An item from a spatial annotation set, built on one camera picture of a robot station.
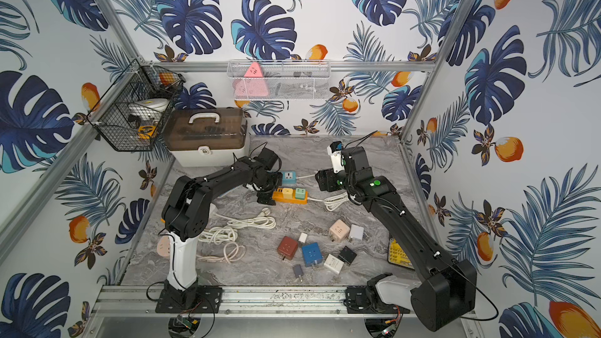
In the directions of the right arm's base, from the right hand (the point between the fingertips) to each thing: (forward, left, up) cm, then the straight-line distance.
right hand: (327, 171), depth 79 cm
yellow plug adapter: (+1, +15, -16) cm, 22 cm away
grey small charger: (-26, +10, -22) cm, 35 cm away
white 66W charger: (-12, -12, -21) cm, 27 cm away
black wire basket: (+19, +72, +9) cm, 75 cm away
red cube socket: (-20, +14, -17) cm, 30 cm away
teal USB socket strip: (+12, +15, -19) cm, 27 cm away
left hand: (+5, +16, -16) cm, 24 cm away
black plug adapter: (-21, -7, -20) cm, 30 cm away
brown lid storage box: (+18, +48, -2) cm, 51 cm away
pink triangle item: (+30, +29, +13) cm, 44 cm away
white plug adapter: (-24, -2, -21) cm, 32 cm away
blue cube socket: (-21, +5, -18) cm, 28 cm away
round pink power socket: (-19, +58, -20) cm, 64 cm away
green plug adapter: (+1, +9, -16) cm, 18 cm away
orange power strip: (+1, +19, -18) cm, 26 cm away
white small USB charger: (-14, +8, -21) cm, 27 cm away
